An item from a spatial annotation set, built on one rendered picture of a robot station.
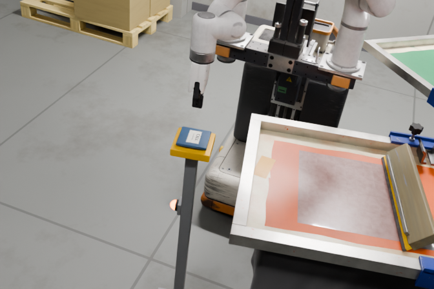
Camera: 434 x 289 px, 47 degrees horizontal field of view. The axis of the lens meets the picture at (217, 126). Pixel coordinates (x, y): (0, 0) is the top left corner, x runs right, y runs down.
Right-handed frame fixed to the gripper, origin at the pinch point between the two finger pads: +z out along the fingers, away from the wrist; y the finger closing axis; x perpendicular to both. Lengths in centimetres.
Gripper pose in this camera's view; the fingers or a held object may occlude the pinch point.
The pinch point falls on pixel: (197, 100)
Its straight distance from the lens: 154.8
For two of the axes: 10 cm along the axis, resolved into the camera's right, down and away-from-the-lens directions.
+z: -1.0, 8.2, 5.7
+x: 9.8, 1.7, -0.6
